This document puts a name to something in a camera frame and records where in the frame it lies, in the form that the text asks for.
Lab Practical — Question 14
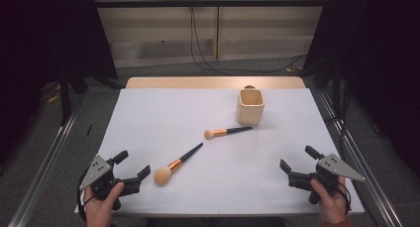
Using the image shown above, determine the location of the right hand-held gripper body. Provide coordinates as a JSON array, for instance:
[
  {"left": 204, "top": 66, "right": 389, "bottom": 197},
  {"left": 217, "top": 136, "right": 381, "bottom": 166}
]
[{"left": 287, "top": 153, "right": 367, "bottom": 205}]

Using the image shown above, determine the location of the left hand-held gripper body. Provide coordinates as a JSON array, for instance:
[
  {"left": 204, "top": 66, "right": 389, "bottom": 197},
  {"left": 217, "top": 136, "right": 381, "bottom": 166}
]
[{"left": 78, "top": 154, "right": 142, "bottom": 211}]

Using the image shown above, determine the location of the large makeup brush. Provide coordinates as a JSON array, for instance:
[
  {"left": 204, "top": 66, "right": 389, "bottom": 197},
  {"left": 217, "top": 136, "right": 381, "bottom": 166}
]
[{"left": 154, "top": 142, "right": 204, "bottom": 187}]

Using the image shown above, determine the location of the beige square cup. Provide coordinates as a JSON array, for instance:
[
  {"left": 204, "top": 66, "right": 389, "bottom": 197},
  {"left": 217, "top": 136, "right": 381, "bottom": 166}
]
[{"left": 236, "top": 87, "right": 266, "bottom": 127}]

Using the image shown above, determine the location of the small makeup brush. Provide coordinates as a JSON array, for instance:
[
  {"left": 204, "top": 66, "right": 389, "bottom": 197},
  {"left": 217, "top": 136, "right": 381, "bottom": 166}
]
[{"left": 203, "top": 125, "right": 254, "bottom": 141}]

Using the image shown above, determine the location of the person's left hand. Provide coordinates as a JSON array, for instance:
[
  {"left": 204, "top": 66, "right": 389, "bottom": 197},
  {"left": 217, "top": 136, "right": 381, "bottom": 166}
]
[{"left": 82, "top": 181, "right": 126, "bottom": 227}]

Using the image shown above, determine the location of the person's right hand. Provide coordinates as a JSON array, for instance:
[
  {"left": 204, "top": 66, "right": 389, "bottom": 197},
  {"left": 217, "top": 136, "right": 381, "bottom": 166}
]
[{"left": 310, "top": 177, "right": 350, "bottom": 227}]

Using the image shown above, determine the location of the white table mat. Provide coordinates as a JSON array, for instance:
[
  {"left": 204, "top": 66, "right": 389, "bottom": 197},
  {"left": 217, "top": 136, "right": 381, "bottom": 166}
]
[{"left": 74, "top": 87, "right": 366, "bottom": 217}]

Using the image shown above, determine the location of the black metal stand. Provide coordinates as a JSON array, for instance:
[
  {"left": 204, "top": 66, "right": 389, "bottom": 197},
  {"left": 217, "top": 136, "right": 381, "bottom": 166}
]
[{"left": 58, "top": 63, "right": 124, "bottom": 126}]

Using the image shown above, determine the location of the black curtain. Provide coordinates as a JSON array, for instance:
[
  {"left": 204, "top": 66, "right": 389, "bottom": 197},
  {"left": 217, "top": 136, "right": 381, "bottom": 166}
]
[
  {"left": 301, "top": 0, "right": 420, "bottom": 179},
  {"left": 0, "top": 0, "right": 119, "bottom": 167}
]

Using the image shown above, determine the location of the black horizontal bar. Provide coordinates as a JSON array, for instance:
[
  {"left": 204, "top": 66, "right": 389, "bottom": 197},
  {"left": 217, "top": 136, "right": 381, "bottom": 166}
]
[{"left": 93, "top": 0, "right": 328, "bottom": 9}]

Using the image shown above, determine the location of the right hand-held gripper cable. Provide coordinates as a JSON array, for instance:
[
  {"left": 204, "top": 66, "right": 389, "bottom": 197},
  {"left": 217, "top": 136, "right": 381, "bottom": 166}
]
[{"left": 336, "top": 181, "right": 352, "bottom": 215}]

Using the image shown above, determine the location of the hand-held gripper cable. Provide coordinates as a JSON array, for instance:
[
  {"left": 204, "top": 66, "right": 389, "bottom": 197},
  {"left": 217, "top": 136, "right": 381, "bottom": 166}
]
[
  {"left": 336, "top": 181, "right": 352, "bottom": 215},
  {"left": 76, "top": 169, "right": 91, "bottom": 222}
]

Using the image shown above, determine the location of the left hand-held gripper cable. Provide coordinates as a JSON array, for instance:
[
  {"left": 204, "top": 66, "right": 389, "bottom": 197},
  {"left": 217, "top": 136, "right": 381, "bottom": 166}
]
[{"left": 76, "top": 169, "right": 91, "bottom": 222}]

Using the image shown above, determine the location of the aluminium floor rail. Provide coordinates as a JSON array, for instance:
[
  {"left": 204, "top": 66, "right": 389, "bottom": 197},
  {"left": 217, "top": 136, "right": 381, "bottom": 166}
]
[
  {"left": 8, "top": 101, "right": 85, "bottom": 227},
  {"left": 318, "top": 89, "right": 404, "bottom": 227}
]

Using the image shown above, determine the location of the black wall cable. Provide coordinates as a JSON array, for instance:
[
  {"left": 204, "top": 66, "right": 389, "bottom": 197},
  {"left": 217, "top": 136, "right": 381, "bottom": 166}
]
[{"left": 188, "top": 0, "right": 309, "bottom": 76}]

